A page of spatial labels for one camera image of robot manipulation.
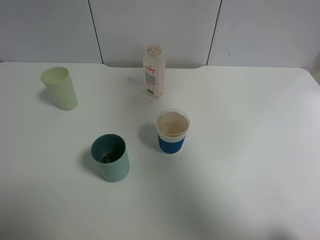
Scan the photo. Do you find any clear plastic drink bottle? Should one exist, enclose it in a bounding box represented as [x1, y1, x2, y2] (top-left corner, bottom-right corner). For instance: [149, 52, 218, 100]
[143, 44, 166, 99]

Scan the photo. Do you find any clear cup with blue sleeve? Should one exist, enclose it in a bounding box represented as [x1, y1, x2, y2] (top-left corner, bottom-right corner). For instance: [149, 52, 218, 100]
[156, 108, 190, 154]

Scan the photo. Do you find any teal green plastic cup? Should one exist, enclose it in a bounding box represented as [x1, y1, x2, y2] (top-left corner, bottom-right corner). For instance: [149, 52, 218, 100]
[90, 134, 130, 183]

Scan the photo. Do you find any light green plastic cup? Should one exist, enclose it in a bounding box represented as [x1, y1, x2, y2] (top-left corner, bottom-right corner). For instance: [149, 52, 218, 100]
[40, 66, 78, 111]

